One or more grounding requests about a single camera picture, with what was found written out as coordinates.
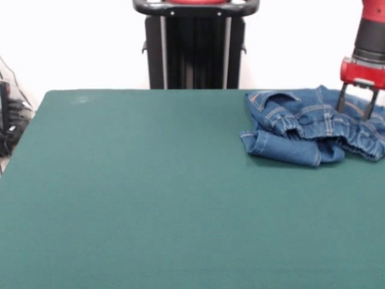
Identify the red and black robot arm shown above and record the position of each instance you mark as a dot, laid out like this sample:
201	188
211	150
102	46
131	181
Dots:
371	33

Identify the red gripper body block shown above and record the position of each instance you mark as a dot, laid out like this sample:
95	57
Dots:
361	73

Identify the blue denim jeans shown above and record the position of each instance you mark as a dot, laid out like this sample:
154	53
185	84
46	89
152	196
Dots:
291	144

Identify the black robot pedestal stand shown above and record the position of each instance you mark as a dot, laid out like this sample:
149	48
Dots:
195	45

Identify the black electronics box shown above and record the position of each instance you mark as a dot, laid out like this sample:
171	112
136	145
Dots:
4	102

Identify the dark green table cloth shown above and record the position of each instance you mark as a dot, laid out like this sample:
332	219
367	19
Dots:
120	210

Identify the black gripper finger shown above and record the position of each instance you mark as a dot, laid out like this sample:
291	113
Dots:
342	99
370	105

